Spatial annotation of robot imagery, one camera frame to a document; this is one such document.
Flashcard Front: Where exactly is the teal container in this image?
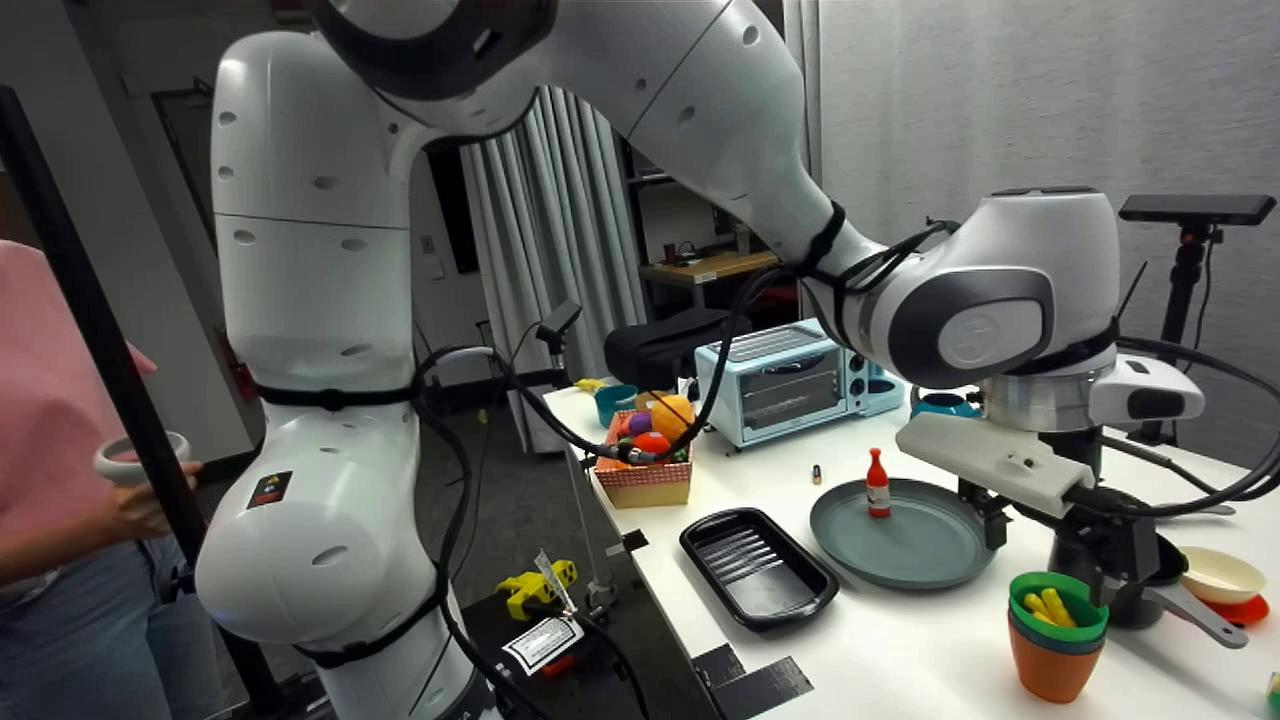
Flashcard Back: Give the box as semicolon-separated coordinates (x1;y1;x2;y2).
592;379;646;432

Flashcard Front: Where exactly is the gray backdrop curtain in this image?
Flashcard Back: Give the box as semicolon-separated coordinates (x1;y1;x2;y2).
817;0;1280;476

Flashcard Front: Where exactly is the person hand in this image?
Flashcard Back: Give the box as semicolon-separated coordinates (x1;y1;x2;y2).
105;450;208;540

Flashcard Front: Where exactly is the black tape strip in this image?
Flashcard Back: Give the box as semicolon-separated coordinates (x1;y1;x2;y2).
690;641;754;692
715;652;817;720

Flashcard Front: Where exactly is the gray door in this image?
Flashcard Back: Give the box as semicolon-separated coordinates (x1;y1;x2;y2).
150;81;225;403

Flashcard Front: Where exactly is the wooden background table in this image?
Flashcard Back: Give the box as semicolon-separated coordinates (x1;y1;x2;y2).
646;242;786;320

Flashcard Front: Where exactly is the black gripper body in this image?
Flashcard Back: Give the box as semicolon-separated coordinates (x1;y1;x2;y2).
1053;485;1161;569

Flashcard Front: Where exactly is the yellow toy figure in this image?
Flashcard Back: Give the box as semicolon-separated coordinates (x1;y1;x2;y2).
496;554;586;625

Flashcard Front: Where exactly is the black toy pot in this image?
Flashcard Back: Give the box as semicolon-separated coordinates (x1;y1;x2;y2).
1106;530;1251;652

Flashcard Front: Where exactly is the red plush tomato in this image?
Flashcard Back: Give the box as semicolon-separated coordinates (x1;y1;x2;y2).
630;427;677;467

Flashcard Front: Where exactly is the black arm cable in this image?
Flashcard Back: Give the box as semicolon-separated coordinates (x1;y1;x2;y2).
414;312;742;470

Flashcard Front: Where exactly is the white label card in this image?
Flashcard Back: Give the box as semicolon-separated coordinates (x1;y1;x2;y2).
501;611;592;680

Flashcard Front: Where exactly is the white wrist mounting plate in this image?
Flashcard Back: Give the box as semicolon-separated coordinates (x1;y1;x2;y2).
894;415;1101;522

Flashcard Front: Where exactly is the orange plush fruit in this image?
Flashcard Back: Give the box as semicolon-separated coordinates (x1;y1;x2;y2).
646;386;701;446

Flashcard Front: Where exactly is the person forearm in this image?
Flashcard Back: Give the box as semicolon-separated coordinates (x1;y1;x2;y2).
0;503;136;590

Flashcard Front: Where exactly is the black grill tray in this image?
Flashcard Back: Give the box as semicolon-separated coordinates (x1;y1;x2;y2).
677;503;845;635

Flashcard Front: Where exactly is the white pleated curtain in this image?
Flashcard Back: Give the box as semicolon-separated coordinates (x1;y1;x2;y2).
457;83;651;456

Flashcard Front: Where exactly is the person in pink shirt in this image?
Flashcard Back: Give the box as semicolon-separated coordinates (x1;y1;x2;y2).
0;235;194;720

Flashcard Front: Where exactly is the thin metal stand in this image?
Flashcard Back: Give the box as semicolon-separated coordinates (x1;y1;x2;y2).
533;294;621;630

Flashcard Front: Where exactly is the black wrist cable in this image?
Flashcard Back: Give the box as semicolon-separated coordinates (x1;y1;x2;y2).
1101;333;1280;518

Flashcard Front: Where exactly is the gray plate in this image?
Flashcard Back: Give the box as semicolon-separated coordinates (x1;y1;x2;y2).
808;476;1001;596

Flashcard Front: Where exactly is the red ketchup bottle toy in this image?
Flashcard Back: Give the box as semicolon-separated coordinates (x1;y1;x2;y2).
864;444;898;522

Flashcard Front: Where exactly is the black camera stand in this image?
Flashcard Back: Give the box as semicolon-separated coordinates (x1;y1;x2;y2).
1116;192;1280;450

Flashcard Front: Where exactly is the orange cup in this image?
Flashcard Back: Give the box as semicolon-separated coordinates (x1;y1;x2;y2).
1007;625;1107;707

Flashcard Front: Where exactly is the light blue toaster oven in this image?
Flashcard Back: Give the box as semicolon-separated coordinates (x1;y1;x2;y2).
690;315;914;450

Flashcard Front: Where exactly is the red small plate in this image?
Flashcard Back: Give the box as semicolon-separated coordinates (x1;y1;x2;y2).
1198;587;1271;630

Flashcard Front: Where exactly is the white handheld controller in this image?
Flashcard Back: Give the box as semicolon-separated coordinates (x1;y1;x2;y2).
90;427;202;491

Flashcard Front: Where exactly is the cream bowl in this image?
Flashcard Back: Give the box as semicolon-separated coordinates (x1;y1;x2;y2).
1175;543;1269;609

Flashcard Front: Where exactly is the red checkered basket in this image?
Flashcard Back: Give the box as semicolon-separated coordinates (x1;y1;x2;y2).
592;444;701;511

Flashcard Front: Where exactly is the black bag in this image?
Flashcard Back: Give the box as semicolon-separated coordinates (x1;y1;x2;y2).
601;304;755;394

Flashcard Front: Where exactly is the black diagonal pole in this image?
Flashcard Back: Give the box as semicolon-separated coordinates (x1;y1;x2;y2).
0;83;294;720

